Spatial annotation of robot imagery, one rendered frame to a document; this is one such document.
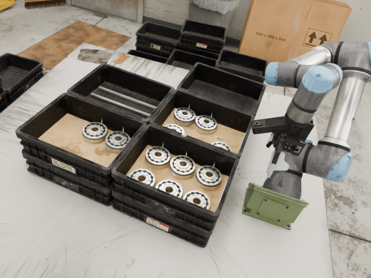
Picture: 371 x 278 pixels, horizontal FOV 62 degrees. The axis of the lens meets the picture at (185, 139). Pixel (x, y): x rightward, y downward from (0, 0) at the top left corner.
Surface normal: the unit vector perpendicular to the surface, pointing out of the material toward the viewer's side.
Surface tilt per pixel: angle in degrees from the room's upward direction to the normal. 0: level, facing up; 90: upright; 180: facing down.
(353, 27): 90
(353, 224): 0
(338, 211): 0
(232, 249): 0
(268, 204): 90
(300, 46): 76
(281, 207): 90
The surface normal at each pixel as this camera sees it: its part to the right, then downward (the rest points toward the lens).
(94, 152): 0.15, -0.72
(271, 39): -0.18, 0.45
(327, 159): -0.56, -0.21
